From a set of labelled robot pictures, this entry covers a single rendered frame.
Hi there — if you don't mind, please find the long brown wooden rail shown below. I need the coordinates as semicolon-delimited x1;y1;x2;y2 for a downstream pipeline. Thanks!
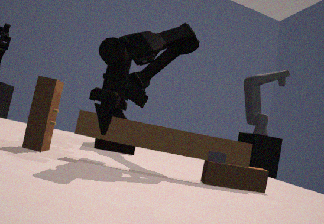
75;110;253;168

